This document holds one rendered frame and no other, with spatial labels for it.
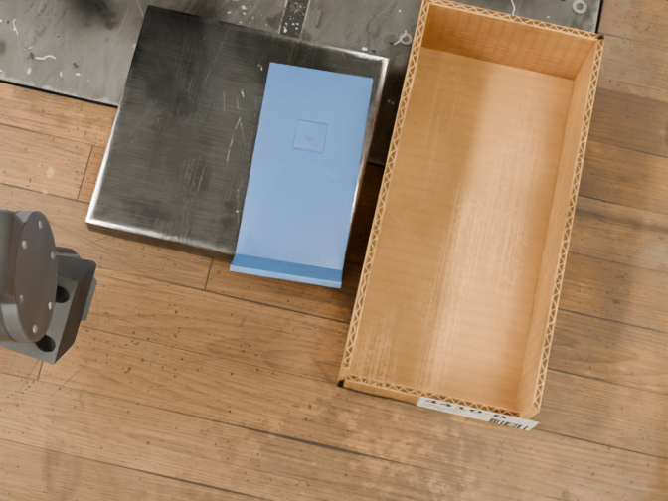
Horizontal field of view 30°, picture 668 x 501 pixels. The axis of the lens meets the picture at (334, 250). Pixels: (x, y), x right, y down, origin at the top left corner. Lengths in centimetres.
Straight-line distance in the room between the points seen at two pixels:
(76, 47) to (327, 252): 23
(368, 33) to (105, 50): 18
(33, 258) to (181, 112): 31
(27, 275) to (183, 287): 30
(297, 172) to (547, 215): 17
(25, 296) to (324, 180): 33
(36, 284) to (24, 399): 28
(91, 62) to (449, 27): 25
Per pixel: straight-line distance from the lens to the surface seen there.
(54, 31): 90
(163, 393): 81
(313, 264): 80
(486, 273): 83
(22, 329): 54
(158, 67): 86
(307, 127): 83
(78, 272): 60
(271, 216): 81
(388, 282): 82
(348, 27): 89
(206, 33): 86
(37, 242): 55
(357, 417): 81
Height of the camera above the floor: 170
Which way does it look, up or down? 74 degrees down
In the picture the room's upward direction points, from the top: 9 degrees clockwise
